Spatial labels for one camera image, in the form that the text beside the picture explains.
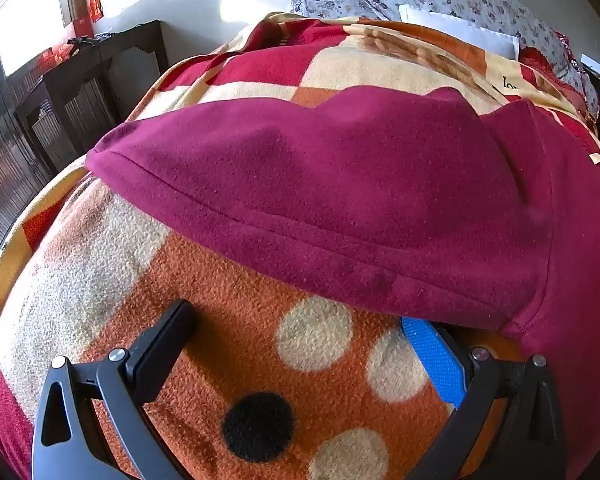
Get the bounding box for white cloth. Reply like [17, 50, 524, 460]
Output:
[399, 4, 521, 61]

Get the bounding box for orange red printed blanket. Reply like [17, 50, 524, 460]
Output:
[0, 12, 600, 480]

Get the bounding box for maroon fleece garment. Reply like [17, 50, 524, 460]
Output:
[85, 86, 600, 480]

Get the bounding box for dark wooden table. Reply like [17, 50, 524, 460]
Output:
[15, 20, 170, 161]

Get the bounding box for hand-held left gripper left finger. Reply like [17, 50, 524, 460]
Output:
[31, 298, 198, 480]

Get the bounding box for floral quilt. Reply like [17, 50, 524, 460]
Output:
[287, 0, 378, 20]

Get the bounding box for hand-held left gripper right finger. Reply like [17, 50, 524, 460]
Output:
[401, 316, 569, 480]

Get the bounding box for window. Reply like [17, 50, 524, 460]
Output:
[0, 0, 76, 77]

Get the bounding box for red patterned quilt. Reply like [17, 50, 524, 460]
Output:
[517, 30, 588, 91]

